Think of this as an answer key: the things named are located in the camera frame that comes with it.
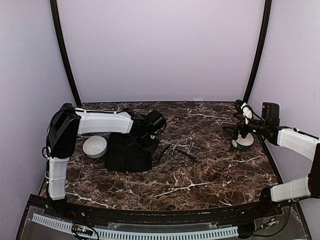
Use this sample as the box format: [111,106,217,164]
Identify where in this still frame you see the black frame post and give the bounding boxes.
[242,0,272,103]
[49,0,82,107]

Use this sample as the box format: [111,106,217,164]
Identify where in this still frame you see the silver straight scissors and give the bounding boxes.
[163,138,183,159]

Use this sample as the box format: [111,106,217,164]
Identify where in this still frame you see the left black frame post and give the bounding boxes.
[49,0,82,107]

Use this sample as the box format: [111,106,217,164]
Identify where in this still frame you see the white slotted cable duct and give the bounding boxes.
[31,213,239,240]

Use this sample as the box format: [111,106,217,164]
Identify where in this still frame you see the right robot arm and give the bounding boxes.
[231,99,320,217]

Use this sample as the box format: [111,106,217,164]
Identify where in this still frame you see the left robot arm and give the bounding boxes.
[44,103,167,218]

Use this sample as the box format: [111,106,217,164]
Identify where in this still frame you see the black zippered tool case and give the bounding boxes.
[104,132,152,173]

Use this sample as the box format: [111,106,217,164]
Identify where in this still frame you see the right black frame post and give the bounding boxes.
[242,0,272,103]

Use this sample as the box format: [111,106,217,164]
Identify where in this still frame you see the teal white cup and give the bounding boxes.
[231,133,254,151]

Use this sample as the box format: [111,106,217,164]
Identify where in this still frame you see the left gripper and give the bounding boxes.
[132,132,160,154]

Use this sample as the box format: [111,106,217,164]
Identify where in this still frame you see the black front rail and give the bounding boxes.
[27,194,290,226]

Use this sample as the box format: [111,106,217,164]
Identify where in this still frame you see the black wall-mounted box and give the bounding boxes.
[261,102,280,127]

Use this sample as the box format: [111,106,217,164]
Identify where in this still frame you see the silver thinning scissors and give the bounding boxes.
[178,140,197,167]

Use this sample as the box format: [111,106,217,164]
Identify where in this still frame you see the white ceramic bowl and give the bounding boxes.
[82,136,108,159]

